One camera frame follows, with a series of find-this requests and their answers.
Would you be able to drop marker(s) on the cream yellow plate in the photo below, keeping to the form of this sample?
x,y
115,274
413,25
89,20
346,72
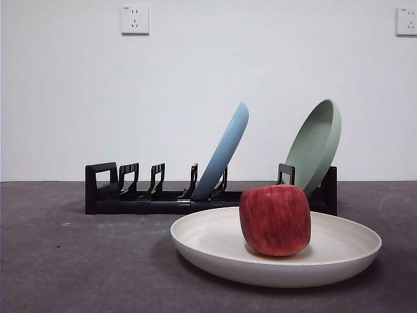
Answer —
x,y
208,238

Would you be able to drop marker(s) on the white wall socket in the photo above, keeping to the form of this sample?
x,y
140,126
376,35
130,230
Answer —
x,y
135,19
407,21

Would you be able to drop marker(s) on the red apple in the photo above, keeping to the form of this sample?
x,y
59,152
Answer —
x,y
275,221

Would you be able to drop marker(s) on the green plate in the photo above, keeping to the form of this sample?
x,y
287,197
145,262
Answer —
x,y
312,146

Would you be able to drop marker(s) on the black plate rack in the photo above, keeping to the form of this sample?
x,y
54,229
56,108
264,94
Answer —
x,y
146,207

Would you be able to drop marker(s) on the blue plate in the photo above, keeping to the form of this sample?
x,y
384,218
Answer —
x,y
221,153

